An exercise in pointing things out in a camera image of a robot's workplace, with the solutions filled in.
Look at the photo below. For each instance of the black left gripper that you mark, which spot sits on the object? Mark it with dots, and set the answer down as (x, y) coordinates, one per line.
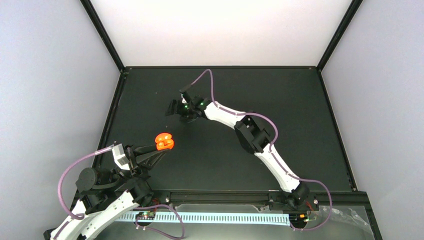
(136, 162)

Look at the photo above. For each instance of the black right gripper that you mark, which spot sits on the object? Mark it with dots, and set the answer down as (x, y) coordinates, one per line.
(178, 109)

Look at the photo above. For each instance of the orange round case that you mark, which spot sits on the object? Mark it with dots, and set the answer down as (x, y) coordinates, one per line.
(165, 137)

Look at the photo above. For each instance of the orange earbud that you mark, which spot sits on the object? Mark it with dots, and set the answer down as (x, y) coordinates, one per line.
(162, 145)

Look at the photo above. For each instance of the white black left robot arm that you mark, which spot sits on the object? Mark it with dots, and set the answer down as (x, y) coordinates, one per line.
(106, 194)

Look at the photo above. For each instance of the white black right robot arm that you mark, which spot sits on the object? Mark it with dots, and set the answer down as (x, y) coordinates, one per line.
(256, 135)

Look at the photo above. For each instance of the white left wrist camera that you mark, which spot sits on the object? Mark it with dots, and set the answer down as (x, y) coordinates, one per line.
(120, 157)

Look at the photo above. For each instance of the black enclosure frame post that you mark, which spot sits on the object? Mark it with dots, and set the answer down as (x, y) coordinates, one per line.
(102, 32)

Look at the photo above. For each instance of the light blue slotted cable duct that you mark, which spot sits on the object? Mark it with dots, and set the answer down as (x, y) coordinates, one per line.
(278, 219)

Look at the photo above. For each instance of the black front frame rail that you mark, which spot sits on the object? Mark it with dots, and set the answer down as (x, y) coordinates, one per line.
(215, 197)

